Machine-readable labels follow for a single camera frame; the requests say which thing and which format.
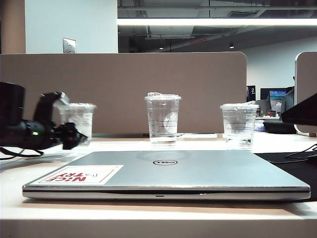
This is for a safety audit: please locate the background person in grey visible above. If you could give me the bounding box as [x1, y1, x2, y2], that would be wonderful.
[282, 86, 296, 117]

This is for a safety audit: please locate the narrow brown desk partition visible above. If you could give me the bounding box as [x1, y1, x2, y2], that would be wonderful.
[294, 51, 317, 137]

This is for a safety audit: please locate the clear cup with white label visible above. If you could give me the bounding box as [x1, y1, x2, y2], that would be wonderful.
[53, 102, 98, 146]

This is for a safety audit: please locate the short clear plastic cup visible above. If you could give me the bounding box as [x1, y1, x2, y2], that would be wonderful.
[219, 101, 260, 151]

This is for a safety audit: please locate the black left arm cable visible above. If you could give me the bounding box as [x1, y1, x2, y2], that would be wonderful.
[0, 146, 45, 161]

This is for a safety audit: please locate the desk cable slot cover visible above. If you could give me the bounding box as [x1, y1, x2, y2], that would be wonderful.
[91, 133, 218, 139]

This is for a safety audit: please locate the wide brown desk partition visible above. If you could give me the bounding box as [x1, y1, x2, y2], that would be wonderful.
[0, 51, 248, 136]

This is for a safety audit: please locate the lit background monitor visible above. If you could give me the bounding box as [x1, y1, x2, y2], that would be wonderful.
[268, 89, 288, 112]

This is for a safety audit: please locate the dark sign with number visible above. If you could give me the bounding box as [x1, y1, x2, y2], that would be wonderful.
[246, 85, 256, 102]

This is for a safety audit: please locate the thin black cable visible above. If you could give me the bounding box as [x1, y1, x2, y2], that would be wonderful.
[286, 143, 317, 159]

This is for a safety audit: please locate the silver Dell laptop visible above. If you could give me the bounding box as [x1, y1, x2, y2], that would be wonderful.
[22, 150, 312, 200]

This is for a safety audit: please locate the black desk mat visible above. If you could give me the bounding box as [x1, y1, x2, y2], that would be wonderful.
[254, 151, 317, 194]

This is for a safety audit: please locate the dark round cushion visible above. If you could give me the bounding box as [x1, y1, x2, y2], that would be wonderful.
[262, 119, 297, 135]

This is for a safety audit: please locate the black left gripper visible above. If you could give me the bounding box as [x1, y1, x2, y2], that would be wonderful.
[49, 121, 89, 150]

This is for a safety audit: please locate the metal wall switch plate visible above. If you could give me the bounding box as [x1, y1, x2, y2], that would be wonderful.
[62, 37, 77, 54]

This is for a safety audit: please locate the tall clear plastic cup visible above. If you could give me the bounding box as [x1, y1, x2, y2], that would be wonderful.
[144, 92, 183, 149]

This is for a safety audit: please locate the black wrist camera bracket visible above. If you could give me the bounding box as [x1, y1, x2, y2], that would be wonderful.
[34, 91, 71, 124]

